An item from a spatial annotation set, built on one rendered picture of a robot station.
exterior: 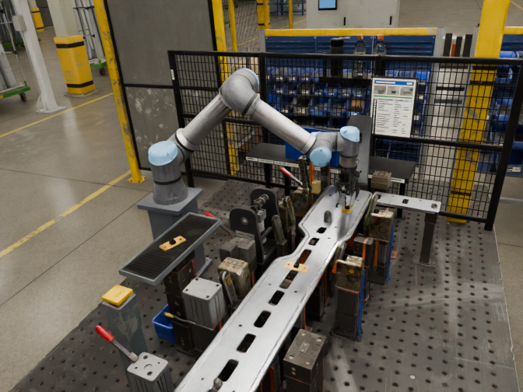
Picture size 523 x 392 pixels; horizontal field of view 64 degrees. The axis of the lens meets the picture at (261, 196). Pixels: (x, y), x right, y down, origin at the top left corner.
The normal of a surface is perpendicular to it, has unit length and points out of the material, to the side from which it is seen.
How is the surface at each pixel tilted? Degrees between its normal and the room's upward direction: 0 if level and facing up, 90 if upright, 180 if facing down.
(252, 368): 0
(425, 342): 0
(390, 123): 90
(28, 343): 0
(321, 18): 90
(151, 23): 90
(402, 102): 90
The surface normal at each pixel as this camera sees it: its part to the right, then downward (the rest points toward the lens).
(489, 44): -0.43, 0.44
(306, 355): -0.06, -0.88
